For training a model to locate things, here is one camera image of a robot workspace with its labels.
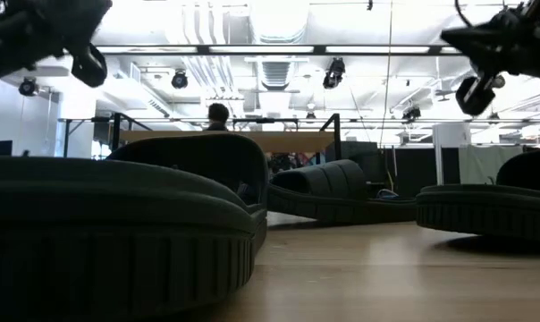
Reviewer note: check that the small blue object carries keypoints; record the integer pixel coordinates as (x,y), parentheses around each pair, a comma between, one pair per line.
(387,194)

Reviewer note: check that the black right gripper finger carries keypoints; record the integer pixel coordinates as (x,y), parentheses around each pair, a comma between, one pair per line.
(466,42)

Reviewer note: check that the black metal shelf frame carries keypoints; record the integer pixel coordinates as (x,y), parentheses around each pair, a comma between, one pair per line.
(337,138)

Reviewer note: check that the black partition panel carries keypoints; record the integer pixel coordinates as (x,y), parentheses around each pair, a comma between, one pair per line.
(413,170)

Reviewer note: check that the person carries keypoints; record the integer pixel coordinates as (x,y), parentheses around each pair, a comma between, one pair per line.
(217,114)

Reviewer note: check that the grey curtain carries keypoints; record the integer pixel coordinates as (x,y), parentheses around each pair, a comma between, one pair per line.
(480,165)

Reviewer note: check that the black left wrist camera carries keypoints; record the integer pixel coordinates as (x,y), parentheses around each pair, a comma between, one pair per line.
(90,67)

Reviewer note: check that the black rubber slide sandal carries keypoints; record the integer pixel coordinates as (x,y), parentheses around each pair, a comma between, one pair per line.
(484,210)
(332,183)
(118,250)

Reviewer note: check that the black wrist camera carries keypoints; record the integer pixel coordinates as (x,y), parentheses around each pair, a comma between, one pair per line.
(90,67)
(473,96)

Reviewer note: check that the white pillar cabinet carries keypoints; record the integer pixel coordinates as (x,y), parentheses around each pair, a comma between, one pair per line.
(451,134)

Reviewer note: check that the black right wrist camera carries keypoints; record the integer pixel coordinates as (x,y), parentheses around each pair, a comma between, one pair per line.
(473,96)

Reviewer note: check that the black ceiling spotlight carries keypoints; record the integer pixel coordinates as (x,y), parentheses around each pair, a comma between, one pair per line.
(27,87)
(310,116)
(179,80)
(411,113)
(499,82)
(334,73)

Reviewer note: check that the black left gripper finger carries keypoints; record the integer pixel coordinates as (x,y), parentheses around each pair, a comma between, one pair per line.
(78,22)

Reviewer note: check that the overhead LED light bar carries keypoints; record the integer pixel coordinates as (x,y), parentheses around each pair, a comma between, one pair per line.
(261,49)

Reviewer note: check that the ribbed silver ventilation duct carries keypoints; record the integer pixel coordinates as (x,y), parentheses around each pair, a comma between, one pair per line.
(275,73)

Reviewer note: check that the colourful patterned panel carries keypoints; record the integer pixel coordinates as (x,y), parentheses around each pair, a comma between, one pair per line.
(292,161)

